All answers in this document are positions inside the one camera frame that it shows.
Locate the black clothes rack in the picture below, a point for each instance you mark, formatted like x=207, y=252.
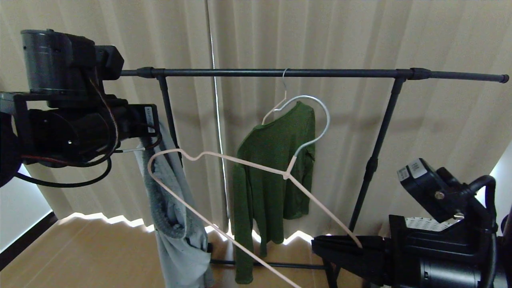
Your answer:
x=240, y=72

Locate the white laundry basket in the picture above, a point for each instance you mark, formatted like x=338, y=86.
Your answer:
x=420, y=224

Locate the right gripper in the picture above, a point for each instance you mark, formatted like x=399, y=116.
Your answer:
x=440, y=260

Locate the window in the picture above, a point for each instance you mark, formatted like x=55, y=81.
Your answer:
x=16, y=208

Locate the pink clothes hanger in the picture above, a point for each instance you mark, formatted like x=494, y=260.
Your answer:
x=285, y=92
x=286, y=174

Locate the green printed shirt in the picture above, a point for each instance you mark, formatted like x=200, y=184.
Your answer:
x=264, y=180

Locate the pale grey garment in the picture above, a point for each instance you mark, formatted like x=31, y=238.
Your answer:
x=180, y=256

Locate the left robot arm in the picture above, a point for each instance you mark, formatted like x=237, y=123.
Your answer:
x=52, y=60

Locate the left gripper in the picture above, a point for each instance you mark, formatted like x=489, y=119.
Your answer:
x=80, y=132

